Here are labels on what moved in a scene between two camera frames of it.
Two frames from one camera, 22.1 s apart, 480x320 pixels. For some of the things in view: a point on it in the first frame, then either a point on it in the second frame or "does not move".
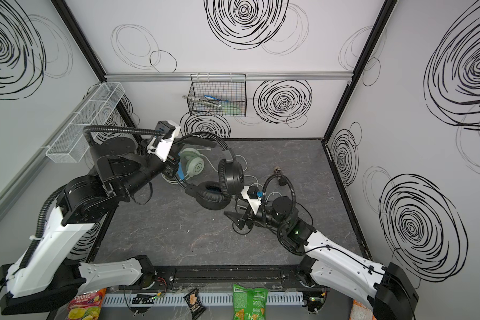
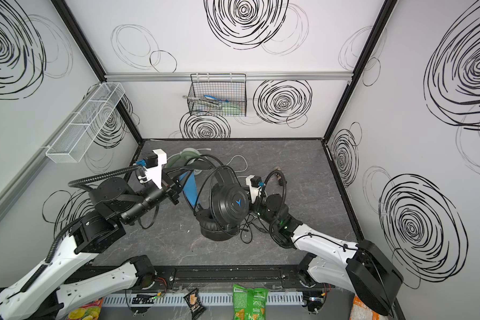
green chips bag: [249, 303] does not move
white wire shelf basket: [71, 145] does not move
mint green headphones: [193, 162] does not move
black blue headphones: [211, 195] to [219, 199]
